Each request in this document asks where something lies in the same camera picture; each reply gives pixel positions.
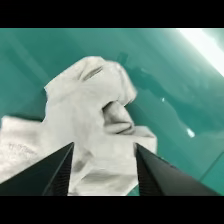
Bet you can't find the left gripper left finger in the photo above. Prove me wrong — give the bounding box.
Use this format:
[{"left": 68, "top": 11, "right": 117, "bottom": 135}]
[{"left": 0, "top": 141, "right": 75, "bottom": 197}]

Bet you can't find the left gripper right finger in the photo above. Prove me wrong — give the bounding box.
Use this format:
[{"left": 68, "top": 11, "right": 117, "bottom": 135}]
[{"left": 134, "top": 142, "right": 220, "bottom": 197}]

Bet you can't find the pale grey T-shirt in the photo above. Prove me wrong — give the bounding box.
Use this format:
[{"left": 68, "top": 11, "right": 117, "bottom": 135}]
[{"left": 0, "top": 55, "right": 158, "bottom": 197}]

